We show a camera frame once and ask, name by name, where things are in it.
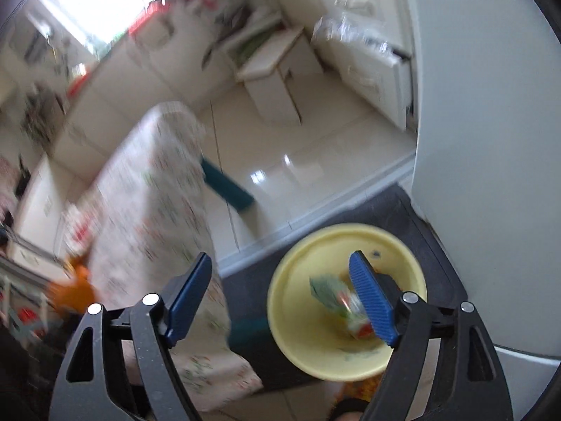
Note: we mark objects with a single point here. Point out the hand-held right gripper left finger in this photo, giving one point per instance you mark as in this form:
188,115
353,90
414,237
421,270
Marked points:
188,298

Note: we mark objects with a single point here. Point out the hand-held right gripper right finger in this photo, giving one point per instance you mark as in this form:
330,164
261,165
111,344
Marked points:
372,302

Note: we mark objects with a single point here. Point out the colourful snack packet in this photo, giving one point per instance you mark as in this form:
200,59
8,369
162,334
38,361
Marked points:
328,291

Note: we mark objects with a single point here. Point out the yellow plastic basin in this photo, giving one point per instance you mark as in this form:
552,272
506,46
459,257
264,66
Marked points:
307,272

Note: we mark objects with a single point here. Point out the dark floor mat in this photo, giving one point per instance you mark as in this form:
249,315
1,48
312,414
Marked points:
245,298

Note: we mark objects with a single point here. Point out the floral tablecloth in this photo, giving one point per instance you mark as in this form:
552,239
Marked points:
166,206

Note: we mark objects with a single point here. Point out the person's foot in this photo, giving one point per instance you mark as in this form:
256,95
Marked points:
350,408

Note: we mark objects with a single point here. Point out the orange object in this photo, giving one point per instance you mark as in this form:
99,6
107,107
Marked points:
72,289

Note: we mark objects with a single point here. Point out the teal table leg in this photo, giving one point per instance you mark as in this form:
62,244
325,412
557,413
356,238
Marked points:
228,186

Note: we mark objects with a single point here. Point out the cream cabinet with drawers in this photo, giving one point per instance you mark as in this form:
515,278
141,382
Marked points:
44,201

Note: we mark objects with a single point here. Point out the white refrigerator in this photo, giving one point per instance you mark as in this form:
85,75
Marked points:
482,140

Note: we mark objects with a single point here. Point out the cream tall drawer cabinet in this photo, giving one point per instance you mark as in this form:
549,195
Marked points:
372,83

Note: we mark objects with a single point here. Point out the cream corner kitchen cabinets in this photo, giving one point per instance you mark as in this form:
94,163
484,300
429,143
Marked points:
131,79

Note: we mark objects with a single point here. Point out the white stool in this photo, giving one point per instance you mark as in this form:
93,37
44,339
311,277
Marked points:
271,57

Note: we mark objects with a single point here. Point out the green vegetables in bag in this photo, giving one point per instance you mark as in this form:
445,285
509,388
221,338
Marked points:
252,44

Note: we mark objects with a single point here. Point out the clear plastic bag on drawer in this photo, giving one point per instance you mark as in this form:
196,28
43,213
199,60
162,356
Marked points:
350,33

